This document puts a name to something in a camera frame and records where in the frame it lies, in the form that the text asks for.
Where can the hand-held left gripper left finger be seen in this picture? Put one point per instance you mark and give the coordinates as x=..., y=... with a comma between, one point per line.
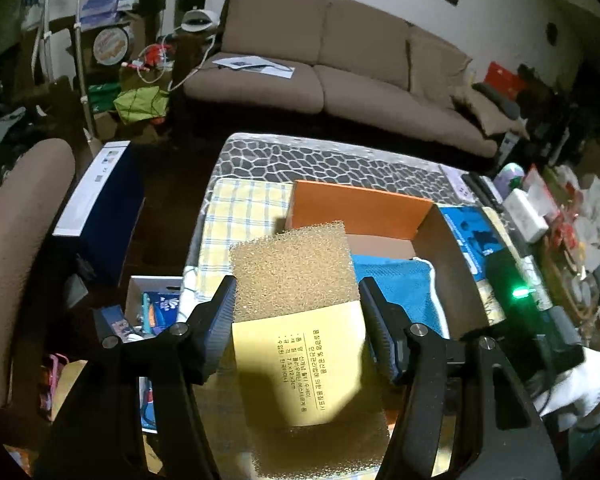
x=225, y=310

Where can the black remote control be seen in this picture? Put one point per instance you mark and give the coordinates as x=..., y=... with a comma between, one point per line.
x=480, y=189

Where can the white tissue box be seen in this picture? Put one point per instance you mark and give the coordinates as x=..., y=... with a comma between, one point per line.
x=525, y=212

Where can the white floor lamp pole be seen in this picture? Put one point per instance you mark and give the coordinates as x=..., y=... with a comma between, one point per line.
x=81, y=60

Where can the round printed sign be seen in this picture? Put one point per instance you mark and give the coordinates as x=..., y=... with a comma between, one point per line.
x=111, y=46

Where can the open cardboard box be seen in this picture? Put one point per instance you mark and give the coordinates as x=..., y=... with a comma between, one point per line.
x=136, y=305

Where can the brown cushion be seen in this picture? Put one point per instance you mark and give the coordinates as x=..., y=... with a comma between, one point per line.
x=490, y=115

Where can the navy and white box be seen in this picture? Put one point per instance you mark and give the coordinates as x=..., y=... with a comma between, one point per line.
x=110, y=200

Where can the green bag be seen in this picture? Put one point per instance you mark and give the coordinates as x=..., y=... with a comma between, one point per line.
x=140, y=105

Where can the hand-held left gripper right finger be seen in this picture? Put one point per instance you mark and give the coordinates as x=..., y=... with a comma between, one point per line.
x=380, y=325

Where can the orange cardboard box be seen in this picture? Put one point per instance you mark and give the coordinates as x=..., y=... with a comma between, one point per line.
x=360, y=210

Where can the purple round container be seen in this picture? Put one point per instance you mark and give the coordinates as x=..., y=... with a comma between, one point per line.
x=510, y=174

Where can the white printed paper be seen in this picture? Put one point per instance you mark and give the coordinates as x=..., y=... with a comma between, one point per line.
x=250, y=62

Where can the blue mesh cloth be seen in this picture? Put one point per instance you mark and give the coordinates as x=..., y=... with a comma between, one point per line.
x=400, y=285

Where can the white headset device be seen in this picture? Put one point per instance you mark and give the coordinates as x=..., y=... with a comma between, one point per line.
x=200, y=20

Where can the tan mesh sponge yellow label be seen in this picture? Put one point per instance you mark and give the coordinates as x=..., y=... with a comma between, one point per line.
x=290, y=270

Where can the person's right hand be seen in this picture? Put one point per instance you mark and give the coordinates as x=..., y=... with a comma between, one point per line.
x=580, y=385

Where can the purple storage box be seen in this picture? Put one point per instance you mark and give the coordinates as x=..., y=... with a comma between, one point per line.
x=110, y=5

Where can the pile of wrappers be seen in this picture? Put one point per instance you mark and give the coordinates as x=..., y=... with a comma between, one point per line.
x=575, y=230

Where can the brown sofa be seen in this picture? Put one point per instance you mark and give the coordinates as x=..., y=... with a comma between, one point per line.
x=360, y=35

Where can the yellow checked cloth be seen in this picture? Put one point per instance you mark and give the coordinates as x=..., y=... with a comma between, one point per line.
x=240, y=210

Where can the brown office chair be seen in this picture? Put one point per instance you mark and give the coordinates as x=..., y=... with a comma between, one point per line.
x=20, y=240

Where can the red box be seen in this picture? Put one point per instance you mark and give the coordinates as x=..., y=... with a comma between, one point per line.
x=502, y=77

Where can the pale purple booklet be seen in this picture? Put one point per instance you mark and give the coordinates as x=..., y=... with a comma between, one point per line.
x=455, y=180

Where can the blue U2 book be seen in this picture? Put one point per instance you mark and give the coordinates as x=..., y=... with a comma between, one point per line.
x=465, y=230

